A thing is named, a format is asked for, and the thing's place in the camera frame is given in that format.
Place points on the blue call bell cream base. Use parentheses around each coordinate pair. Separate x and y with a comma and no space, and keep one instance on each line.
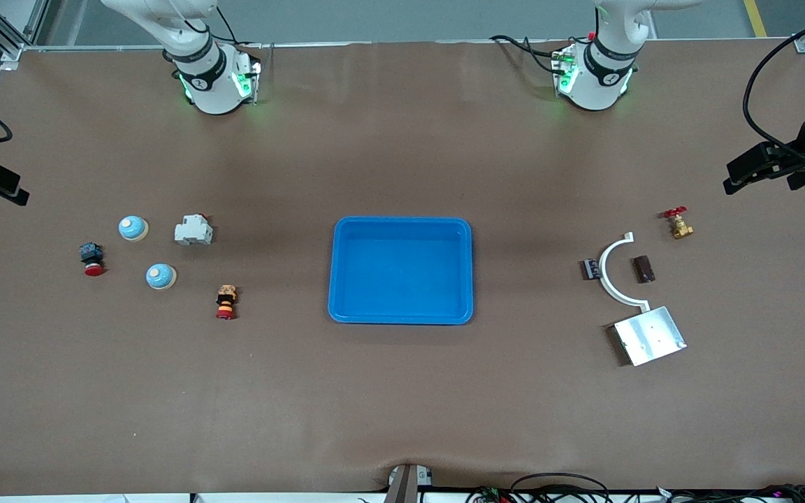
(160,276)
(132,227)

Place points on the brown electrolytic capacitor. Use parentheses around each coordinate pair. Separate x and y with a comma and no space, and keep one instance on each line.
(643,270)

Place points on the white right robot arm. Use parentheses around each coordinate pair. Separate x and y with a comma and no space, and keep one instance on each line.
(214,91)

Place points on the blue plastic tray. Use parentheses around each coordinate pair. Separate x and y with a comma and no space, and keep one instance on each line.
(402,272)

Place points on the white circuit breaker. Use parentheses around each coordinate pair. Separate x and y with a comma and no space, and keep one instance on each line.
(191,232)

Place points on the aluminium plate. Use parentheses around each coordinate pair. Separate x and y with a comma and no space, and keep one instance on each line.
(650,335)

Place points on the orange red stacked push button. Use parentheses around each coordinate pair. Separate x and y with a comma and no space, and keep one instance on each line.
(226,300)

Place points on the red mushroom push button switch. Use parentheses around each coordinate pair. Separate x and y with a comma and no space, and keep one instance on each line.
(91,253)

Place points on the white curved plastic bracket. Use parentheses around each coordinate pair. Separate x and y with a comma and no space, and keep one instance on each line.
(601,269)

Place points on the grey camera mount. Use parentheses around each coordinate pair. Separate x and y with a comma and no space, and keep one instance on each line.
(406,485)

